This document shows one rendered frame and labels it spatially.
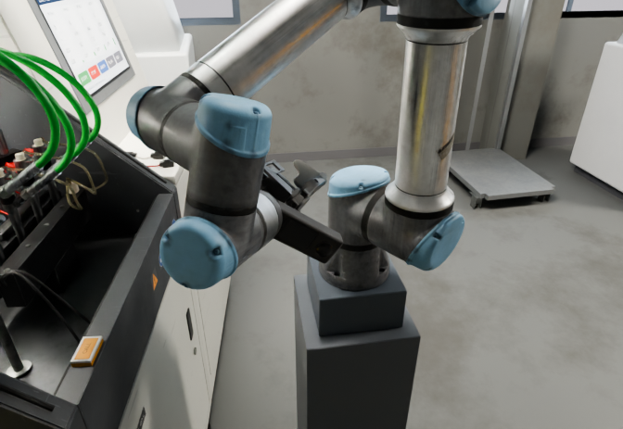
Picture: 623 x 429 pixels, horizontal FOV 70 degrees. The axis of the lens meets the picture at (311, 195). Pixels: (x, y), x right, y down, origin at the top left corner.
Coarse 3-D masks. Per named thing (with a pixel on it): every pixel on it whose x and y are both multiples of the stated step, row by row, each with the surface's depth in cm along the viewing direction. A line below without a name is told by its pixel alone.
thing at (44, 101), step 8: (0, 56) 68; (8, 64) 68; (16, 64) 69; (16, 72) 69; (24, 72) 69; (24, 80) 69; (32, 80) 70; (32, 88) 70; (40, 88) 71; (40, 96) 71; (48, 104) 72; (48, 112) 72; (56, 120) 73; (56, 128) 73; (56, 136) 74; (56, 144) 75; (48, 152) 75; (40, 160) 76; (48, 160) 76; (40, 168) 77
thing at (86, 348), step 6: (84, 342) 70; (90, 342) 70; (102, 342) 71; (84, 348) 68; (90, 348) 68; (78, 354) 68; (84, 354) 68; (90, 354) 68; (96, 354) 69; (72, 366) 67; (78, 366) 67
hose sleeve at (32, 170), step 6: (30, 168) 76; (36, 168) 76; (42, 168) 77; (18, 174) 78; (24, 174) 77; (30, 174) 77; (12, 180) 78; (18, 180) 77; (24, 180) 77; (6, 186) 78; (12, 186) 78; (18, 186) 78; (12, 192) 79
